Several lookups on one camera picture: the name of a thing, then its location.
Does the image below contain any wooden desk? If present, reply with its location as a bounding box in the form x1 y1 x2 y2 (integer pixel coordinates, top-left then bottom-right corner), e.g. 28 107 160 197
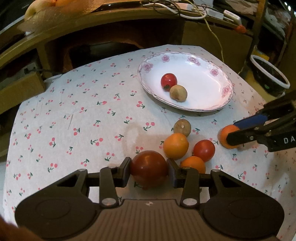
0 0 262 114

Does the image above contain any large orange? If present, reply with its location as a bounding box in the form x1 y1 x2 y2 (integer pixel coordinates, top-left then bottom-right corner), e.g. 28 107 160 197
163 133 190 160

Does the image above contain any white floral plate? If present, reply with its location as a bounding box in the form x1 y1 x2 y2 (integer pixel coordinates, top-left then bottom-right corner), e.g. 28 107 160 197
137 51 234 113

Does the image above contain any white cable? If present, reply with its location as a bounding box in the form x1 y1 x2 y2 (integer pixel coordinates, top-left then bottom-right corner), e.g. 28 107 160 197
141 1 207 19

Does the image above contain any black bowl with white rim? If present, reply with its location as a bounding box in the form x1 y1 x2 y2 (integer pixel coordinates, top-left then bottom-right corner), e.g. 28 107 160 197
250 54 291 98

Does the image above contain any white power adapter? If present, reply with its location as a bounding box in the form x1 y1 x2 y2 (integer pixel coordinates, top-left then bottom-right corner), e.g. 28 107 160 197
203 8 241 24

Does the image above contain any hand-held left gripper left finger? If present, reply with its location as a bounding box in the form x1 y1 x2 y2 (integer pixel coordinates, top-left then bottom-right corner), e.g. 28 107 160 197
40 157 132 208

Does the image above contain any brown round fruit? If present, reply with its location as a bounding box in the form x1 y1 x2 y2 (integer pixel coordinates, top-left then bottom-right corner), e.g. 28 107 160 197
173 119 192 137
169 85 188 102

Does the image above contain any cardboard box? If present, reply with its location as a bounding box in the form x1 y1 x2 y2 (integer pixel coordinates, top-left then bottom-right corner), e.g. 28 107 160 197
0 71 47 114

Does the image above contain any black cable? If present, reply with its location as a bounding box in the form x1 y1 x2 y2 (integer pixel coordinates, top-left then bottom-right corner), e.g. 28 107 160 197
140 0 208 15

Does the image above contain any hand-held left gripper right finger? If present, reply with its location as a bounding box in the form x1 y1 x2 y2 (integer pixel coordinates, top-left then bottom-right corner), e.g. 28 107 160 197
166 158 257 208

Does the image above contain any small orange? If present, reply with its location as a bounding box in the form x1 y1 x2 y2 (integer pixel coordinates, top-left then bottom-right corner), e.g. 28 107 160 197
218 125 242 149
180 156 206 174

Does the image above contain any cherry print tablecloth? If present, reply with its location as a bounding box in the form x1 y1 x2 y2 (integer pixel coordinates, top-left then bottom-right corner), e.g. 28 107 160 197
2 44 296 241

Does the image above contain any large dark red tomato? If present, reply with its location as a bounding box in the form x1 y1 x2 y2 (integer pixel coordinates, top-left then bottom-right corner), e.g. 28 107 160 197
131 150 169 189

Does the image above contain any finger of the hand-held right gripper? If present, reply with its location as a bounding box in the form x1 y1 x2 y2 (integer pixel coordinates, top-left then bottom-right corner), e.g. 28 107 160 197
225 111 296 147
233 92 296 131

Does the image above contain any yellow cable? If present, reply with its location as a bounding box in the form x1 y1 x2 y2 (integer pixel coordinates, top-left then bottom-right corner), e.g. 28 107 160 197
188 0 225 63

